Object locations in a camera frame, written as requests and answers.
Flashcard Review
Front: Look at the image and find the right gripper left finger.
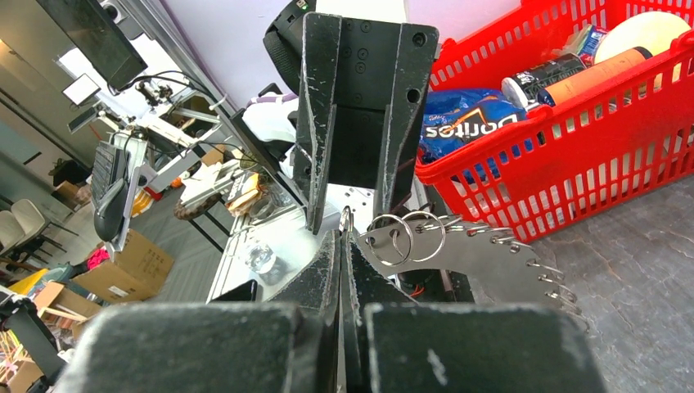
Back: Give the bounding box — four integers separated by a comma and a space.
54, 230, 344, 393

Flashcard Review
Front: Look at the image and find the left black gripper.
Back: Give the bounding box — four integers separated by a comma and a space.
295, 12, 439, 235

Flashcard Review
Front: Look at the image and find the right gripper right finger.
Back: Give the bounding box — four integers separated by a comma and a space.
342, 241, 605, 392

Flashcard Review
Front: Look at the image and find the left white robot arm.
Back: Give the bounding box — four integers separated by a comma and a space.
235, 1, 439, 233

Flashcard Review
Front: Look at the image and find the blue Doritos chip bag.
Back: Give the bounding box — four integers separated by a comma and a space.
419, 88, 527, 164

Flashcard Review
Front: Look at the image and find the black can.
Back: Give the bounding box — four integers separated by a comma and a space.
501, 53, 588, 109

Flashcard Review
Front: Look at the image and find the cardboard box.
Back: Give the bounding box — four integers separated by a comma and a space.
72, 229, 174, 304

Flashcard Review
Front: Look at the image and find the orange cylinder bottle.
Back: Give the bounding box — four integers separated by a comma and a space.
537, 47, 653, 106

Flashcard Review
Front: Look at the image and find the colourful small box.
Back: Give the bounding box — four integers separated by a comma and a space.
560, 25, 608, 67

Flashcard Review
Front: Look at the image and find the red plastic basket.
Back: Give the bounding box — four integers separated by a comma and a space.
416, 1, 693, 242

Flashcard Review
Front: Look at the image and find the black monitor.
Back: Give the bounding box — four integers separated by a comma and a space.
37, 0, 147, 91

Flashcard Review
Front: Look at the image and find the yellow ball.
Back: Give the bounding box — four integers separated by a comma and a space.
595, 11, 692, 80

